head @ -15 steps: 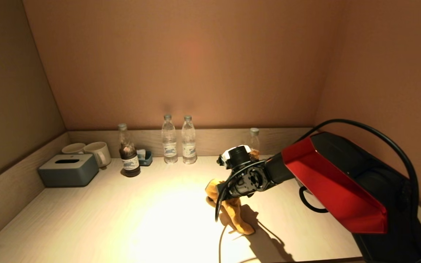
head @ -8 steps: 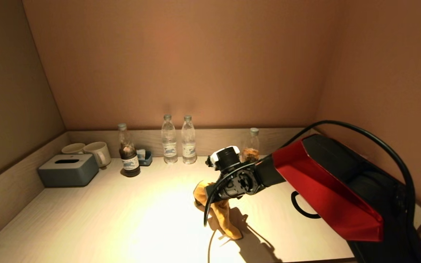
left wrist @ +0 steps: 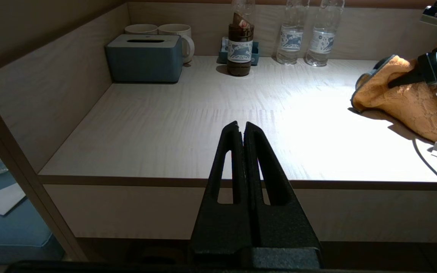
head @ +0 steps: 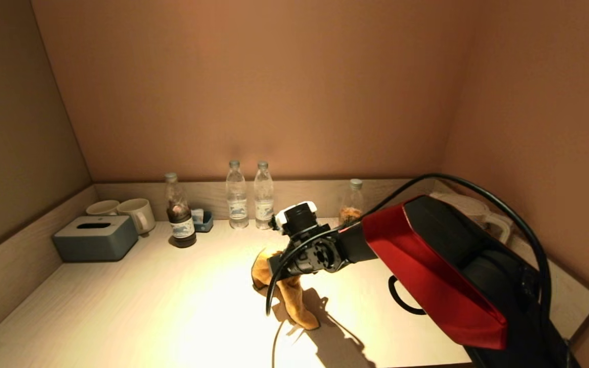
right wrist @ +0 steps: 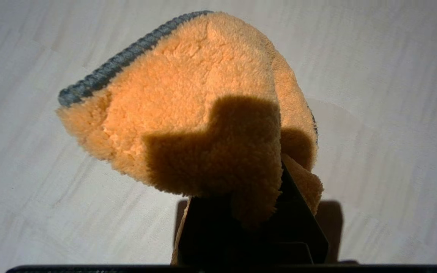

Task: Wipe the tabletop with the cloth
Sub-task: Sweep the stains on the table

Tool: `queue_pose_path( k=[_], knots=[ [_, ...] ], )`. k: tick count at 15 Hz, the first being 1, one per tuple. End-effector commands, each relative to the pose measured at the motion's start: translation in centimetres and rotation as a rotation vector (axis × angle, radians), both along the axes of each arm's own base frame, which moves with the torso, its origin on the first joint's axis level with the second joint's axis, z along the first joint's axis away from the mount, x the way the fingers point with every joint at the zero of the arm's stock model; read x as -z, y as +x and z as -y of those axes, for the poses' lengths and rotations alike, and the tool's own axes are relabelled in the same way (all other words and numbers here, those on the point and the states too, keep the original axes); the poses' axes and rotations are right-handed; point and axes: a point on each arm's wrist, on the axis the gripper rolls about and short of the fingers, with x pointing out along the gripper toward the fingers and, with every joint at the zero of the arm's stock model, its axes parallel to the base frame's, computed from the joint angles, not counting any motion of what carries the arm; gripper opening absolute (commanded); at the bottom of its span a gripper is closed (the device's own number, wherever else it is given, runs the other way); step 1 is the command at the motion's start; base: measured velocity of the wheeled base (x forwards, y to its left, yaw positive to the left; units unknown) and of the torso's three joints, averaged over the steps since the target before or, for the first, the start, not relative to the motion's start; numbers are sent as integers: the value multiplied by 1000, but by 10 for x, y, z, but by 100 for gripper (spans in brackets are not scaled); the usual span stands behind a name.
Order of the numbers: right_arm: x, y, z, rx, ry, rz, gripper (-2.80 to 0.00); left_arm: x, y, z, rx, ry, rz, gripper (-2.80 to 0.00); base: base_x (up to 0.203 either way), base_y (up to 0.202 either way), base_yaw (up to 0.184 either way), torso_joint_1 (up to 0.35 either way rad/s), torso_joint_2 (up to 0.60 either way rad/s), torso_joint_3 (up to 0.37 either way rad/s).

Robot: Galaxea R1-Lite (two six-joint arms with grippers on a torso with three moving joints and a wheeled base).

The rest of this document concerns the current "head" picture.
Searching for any orange cloth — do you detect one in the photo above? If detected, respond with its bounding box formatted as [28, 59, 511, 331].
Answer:
[252, 249, 321, 331]

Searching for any amber tea bottle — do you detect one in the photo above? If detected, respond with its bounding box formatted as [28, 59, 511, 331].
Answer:
[339, 178, 365, 226]

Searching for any clear water bottle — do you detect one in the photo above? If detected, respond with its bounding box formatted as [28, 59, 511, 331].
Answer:
[225, 160, 250, 230]
[253, 161, 276, 231]

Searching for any small blue tray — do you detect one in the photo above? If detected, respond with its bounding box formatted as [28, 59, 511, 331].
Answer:
[192, 210, 214, 234]

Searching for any dark drink bottle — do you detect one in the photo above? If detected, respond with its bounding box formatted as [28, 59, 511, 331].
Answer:
[165, 173, 197, 249]

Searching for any grey-blue tissue box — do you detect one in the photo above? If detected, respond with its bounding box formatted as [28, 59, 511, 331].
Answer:
[53, 215, 139, 263]

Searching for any white electric kettle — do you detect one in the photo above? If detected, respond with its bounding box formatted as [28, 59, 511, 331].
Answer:
[430, 192, 512, 244]

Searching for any white mug with handle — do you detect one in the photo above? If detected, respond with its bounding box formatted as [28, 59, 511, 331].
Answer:
[117, 198, 156, 236]

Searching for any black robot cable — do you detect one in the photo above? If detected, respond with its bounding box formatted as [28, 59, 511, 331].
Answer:
[265, 174, 553, 368]

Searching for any white mug without visible handle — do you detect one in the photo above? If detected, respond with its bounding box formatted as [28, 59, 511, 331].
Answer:
[86, 200, 121, 216]

